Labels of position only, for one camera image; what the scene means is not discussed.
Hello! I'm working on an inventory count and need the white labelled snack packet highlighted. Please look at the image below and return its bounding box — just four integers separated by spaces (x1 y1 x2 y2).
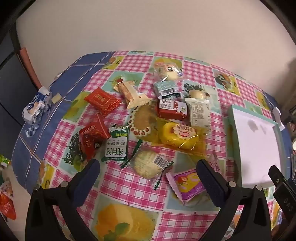
184 97 211 131

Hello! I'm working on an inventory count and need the clear round cake packet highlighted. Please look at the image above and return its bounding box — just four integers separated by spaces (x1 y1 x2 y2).
121 138 174 191

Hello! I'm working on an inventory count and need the teal tray with white inside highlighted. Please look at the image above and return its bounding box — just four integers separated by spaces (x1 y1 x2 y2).
228 104 284 189

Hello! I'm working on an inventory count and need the green white biscuit packet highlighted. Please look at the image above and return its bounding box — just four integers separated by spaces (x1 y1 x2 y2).
101 125 129 164

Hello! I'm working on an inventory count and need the orange plastic bag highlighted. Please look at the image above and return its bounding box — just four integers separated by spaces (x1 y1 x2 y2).
0 181 16 220

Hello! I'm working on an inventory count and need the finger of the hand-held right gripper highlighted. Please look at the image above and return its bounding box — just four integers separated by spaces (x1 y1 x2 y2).
268 165 288 188

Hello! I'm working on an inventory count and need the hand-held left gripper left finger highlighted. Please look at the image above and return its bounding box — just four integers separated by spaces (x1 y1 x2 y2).
25 159 100 241

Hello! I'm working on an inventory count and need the red flower-print snack packet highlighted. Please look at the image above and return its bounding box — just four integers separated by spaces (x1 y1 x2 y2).
79 113 111 162

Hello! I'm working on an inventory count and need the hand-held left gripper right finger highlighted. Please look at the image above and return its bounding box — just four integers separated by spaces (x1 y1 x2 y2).
196 159 272 241

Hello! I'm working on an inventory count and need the teal snack packet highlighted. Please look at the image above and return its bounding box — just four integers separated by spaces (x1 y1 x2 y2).
154 81 182 100

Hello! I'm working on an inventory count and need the red gold-patterned snack packet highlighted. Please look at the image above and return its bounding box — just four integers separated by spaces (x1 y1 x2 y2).
84 88 123 117

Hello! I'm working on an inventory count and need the clear bun packet orange label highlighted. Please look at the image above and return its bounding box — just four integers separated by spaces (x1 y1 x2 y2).
154 61 184 82

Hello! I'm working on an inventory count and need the blue white crumpled wrapper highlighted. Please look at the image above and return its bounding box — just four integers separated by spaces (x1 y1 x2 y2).
22 86 53 125

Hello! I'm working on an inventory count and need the cream wafer packet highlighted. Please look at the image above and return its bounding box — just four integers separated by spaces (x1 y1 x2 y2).
113 79 152 110

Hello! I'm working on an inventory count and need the white charger block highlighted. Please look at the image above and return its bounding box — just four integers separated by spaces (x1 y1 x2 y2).
274 108 285 131

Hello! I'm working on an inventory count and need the green snack bag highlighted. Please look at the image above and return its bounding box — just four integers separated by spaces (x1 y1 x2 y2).
0 155 11 169

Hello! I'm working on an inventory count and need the red white snack packet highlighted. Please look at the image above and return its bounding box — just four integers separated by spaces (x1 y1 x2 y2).
157 98 190 120

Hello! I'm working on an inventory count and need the dark cabinet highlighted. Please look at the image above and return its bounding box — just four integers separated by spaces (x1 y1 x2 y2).
0 30 38 130

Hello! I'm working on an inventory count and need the pink purple snack packet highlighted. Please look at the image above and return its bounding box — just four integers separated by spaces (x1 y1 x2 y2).
166 167 210 206

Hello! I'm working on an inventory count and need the yellow bread packet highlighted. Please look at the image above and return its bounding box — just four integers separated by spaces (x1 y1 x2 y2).
148 117 207 156

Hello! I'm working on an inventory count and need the small blue white wrapper piece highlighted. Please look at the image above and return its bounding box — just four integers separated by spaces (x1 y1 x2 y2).
25 124 40 138

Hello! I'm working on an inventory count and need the pink checked printed tablecloth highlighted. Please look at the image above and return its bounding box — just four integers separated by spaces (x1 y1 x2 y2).
38 50 296 241

